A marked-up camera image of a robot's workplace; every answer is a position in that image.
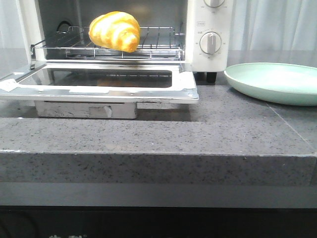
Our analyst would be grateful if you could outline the light green round plate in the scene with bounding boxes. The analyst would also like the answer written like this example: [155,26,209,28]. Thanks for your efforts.
[224,62,317,106]

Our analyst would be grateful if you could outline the lower white timer knob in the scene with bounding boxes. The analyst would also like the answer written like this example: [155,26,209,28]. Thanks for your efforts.
[200,32,221,55]

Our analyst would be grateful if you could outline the upper white temperature knob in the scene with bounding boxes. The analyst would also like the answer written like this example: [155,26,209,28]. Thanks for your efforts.
[204,0,224,8]

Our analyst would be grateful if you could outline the white door handle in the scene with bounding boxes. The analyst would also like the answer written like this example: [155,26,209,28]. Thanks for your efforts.
[34,101,137,119]

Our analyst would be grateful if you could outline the white Toshiba toaster oven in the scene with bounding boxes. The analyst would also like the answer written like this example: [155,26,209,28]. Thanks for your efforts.
[16,0,233,83]

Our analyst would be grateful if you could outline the metal wire oven rack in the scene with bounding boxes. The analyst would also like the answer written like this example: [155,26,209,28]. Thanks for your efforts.
[30,25,185,61]

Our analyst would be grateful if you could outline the yellow striped bread roll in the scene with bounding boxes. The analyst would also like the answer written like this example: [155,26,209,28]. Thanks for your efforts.
[89,11,141,53]

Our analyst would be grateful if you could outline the glass oven door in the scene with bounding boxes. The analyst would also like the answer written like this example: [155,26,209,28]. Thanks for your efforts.
[0,62,199,104]

